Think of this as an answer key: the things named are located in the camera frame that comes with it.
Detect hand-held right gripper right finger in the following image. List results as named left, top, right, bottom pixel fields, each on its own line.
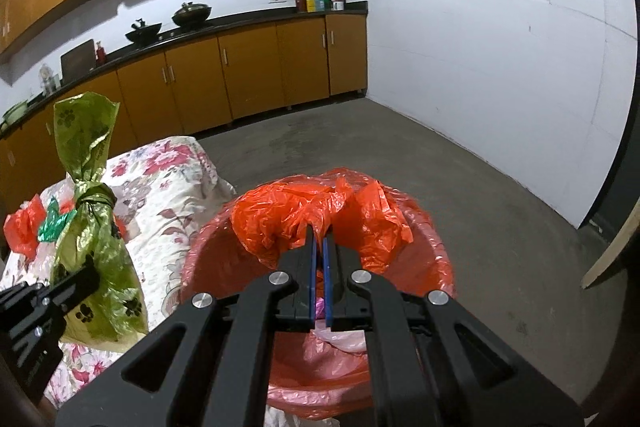
left=322, top=234, right=586, bottom=427

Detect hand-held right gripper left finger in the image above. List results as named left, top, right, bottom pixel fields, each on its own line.
left=55, top=227, right=323, bottom=427

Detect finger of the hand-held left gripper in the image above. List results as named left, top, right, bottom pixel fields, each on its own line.
left=0, top=259, right=102, bottom=349

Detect green paw-print plastic bag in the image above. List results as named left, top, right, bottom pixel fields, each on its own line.
left=52, top=92, right=149, bottom=349

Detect orange plastic bag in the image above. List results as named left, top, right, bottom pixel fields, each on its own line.
left=229, top=176, right=414, bottom=272

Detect translucent red liner bag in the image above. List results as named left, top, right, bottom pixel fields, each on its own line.
left=180, top=166, right=457, bottom=424

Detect red plastic basket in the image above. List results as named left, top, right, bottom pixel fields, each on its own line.
left=180, top=166, right=457, bottom=424

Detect green shiny foil wrapper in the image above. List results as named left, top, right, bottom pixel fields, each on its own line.
left=37, top=201, right=77, bottom=244

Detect pinkish white plastic bag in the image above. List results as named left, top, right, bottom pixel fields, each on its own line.
left=312, top=299, right=371, bottom=354

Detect red plastic bag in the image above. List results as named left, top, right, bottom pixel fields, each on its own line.
left=4, top=194, right=52, bottom=256

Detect white translucent plastic bag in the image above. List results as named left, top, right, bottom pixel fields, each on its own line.
left=39, top=178, right=77, bottom=208

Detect floral printed cloth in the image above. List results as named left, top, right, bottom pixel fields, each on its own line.
left=0, top=136, right=238, bottom=414

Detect green enamel pot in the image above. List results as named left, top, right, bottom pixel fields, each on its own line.
left=2, top=101, right=29, bottom=126

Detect glass jar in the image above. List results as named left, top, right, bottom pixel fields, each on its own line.
left=39, top=63, right=59, bottom=96

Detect dark cutting board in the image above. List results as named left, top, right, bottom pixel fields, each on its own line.
left=60, top=39, right=96, bottom=83

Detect wooden base cabinets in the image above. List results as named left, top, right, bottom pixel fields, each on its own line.
left=0, top=13, right=369, bottom=208

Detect black wok without lid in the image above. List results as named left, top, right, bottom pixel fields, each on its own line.
left=125, top=19, right=164, bottom=44

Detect black kitchen countertop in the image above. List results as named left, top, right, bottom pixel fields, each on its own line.
left=0, top=2, right=369, bottom=138

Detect pale wooden plank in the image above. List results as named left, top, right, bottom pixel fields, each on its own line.
left=580, top=227, right=640, bottom=291

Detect black wok with lid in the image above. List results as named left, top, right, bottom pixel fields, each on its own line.
left=171, top=2, right=212, bottom=27

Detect dark door frame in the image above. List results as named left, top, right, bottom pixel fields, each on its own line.
left=580, top=0, right=640, bottom=235

